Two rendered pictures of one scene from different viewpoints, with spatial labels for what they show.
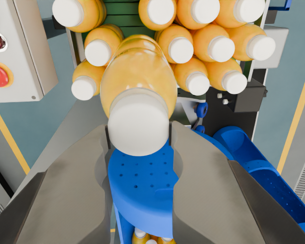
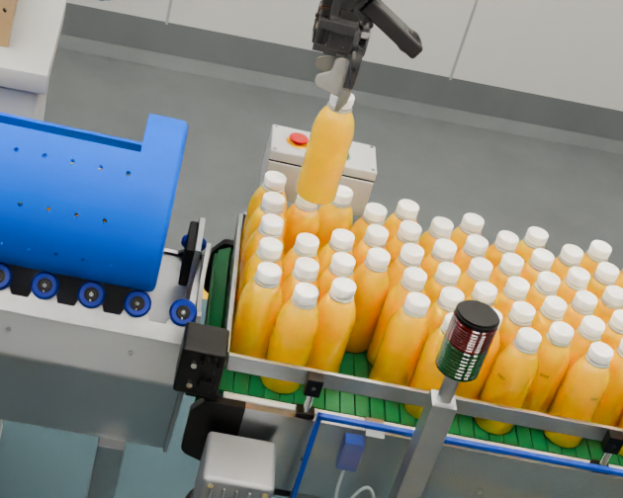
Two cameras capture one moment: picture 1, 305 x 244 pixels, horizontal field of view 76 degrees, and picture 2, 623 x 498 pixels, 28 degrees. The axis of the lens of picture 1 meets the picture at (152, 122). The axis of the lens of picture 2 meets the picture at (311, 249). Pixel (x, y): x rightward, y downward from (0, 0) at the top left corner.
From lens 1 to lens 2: 196 cm
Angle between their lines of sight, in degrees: 68
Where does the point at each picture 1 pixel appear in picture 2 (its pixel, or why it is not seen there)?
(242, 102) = (204, 331)
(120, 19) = not seen: hidden behind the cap
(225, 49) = (309, 265)
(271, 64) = (214, 465)
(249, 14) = (339, 282)
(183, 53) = (306, 239)
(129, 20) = not seen: hidden behind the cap
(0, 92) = (282, 135)
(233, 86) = (267, 266)
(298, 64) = not seen: outside the picture
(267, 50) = (306, 291)
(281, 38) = (259, 477)
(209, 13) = (341, 259)
